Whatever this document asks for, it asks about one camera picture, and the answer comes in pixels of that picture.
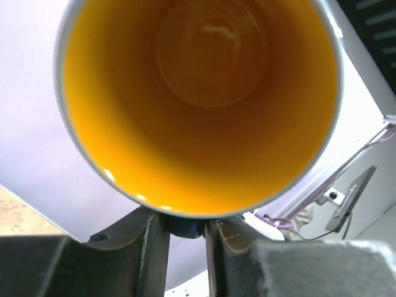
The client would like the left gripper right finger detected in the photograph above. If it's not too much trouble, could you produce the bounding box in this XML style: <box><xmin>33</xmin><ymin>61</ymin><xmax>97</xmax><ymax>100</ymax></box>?
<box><xmin>205</xmin><ymin>217</ymin><xmax>395</xmax><ymax>297</ymax></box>

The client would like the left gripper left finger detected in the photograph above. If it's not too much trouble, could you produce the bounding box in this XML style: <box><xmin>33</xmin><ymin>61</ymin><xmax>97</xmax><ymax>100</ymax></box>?
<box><xmin>1</xmin><ymin>207</ymin><xmax>170</xmax><ymax>296</ymax></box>

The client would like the blue butterfly mug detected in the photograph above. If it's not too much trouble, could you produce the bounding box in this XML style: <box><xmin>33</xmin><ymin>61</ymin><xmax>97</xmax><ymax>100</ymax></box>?
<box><xmin>54</xmin><ymin>1</ymin><xmax>343</xmax><ymax>220</ymax></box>

